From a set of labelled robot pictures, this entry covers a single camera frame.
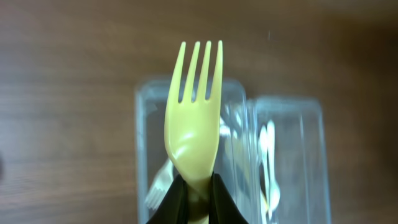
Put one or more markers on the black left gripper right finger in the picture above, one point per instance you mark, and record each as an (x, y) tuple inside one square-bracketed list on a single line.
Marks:
[(223, 209)]

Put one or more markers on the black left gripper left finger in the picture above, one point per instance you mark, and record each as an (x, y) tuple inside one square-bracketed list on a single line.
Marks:
[(174, 207)]

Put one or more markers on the white spoon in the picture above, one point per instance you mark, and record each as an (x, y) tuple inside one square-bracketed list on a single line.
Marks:
[(274, 189)]

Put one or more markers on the yellow fork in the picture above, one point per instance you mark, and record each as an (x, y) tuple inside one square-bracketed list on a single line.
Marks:
[(192, 127)]

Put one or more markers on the white fork tines down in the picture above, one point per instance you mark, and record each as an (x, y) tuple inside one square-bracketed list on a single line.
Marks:
[(160, 185)]

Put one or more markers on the clear white fork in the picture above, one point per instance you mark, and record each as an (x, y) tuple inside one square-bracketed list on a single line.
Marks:
[(231, 120)]

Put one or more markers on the clear container left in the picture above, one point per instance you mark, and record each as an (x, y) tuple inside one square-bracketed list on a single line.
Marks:
[(236, 162)]

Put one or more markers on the clear container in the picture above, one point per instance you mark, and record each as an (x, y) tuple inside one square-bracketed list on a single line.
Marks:
[(236, 162), (300, 157)]

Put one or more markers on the clear container right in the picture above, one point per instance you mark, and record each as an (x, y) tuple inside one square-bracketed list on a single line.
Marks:
[(300, 157)]

